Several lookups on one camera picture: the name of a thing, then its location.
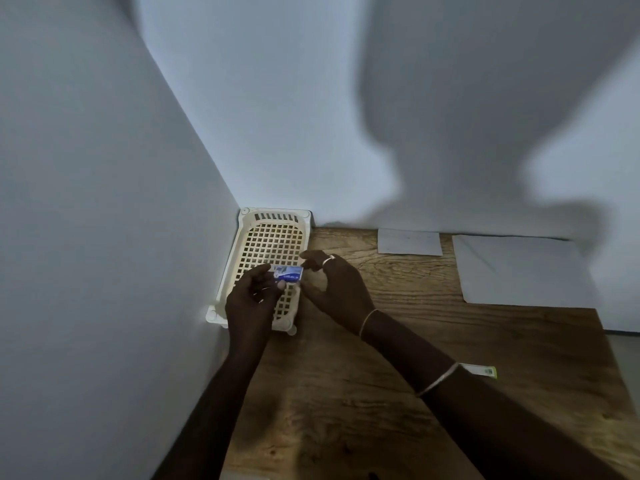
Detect person's left hand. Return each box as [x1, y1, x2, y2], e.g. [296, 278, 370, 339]
[225, 263, 287, 361]

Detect person's right hand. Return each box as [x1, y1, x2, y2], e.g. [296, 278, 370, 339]
[299, 249, 377, 335]

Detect blue staples box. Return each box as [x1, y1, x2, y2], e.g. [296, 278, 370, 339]
[269, 265, 305, 283]

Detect small white papers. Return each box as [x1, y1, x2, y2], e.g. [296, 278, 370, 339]
[377, 228, 444, 257]

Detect white and yellow stapler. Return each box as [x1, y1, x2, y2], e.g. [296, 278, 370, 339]
[459, 363, 498, 379]

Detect large white paper sheet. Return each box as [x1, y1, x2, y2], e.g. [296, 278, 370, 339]
[452, 234, 599, 309]

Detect person's right forearm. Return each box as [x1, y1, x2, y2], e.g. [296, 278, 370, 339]
[361, 312, 626, 480]

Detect person's left forearm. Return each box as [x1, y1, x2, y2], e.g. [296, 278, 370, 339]
[152, 344, 263, 480]

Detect cream plastic lattice basket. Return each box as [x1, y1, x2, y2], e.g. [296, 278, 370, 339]
[205, 207, 314, 337]

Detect silver bangle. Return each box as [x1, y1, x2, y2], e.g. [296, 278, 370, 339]
[415, 362, 461, 398]

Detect thin gold wrist bracelet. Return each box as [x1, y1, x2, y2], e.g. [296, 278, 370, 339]
[359, 308, 381, 338]

